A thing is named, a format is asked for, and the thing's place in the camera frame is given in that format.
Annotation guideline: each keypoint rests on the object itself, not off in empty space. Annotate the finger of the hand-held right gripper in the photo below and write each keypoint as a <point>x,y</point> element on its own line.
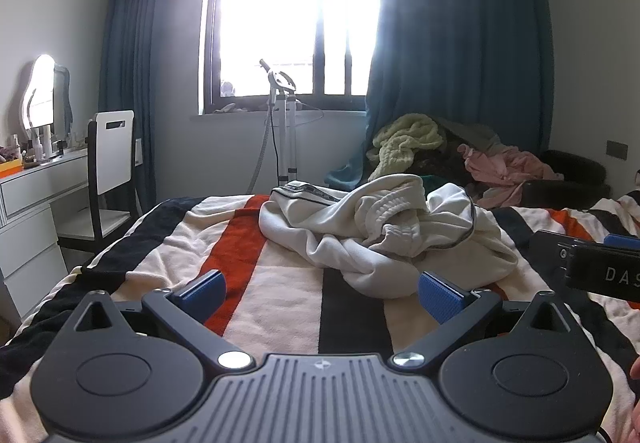
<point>622,241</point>

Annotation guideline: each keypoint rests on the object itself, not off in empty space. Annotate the wavy vanity mirror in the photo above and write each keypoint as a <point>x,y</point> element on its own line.
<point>42,90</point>

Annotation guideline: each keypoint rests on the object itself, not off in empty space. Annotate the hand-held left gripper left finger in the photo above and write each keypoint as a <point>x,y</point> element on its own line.
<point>202,292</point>

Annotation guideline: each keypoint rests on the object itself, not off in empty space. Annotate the window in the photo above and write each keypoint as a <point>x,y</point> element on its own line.
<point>295,13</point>

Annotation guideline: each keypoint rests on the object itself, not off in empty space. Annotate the pale yellow knitted cloth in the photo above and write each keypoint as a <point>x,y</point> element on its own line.
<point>405,138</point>

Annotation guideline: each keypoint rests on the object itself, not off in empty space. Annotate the white pants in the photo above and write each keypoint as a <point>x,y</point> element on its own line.
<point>325,243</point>

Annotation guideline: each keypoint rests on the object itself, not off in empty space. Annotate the white bottle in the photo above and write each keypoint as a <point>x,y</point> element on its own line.
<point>47,145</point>

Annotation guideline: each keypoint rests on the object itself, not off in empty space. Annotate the striped blanket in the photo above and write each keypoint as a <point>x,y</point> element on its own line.
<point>290,308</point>

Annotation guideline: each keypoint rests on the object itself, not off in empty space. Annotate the white chair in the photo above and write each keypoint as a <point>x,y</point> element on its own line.
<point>114,148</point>

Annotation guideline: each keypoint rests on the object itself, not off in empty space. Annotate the dark cloth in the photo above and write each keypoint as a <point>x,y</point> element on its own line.
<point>440,163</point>

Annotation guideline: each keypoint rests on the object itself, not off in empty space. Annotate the orange box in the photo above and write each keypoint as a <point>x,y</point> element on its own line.
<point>11,166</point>

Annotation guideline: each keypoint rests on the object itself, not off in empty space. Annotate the white garment steamer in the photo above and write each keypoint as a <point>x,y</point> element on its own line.
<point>286,123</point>

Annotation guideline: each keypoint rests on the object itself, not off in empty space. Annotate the dark wall switch panel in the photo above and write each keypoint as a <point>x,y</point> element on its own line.
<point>617,149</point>

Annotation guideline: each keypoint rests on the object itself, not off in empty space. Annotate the teal cloth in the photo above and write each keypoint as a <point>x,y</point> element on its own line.
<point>436,180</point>

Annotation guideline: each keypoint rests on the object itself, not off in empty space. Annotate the blue curtain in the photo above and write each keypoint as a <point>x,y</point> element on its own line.
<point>460,33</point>
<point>135,73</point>

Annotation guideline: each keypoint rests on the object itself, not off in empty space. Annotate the pink cloth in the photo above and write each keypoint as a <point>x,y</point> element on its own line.
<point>500,170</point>

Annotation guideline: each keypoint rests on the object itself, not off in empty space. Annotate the person's right hand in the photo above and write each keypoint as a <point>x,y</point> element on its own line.
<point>636,368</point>

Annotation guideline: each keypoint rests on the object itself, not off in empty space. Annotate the grey olive cloth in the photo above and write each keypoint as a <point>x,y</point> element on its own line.
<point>475,133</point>

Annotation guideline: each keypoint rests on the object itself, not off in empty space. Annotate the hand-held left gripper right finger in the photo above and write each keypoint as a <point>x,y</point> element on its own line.
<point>440,299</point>

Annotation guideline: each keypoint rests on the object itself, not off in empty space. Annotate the white dressing table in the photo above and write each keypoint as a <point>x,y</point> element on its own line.
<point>30,218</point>

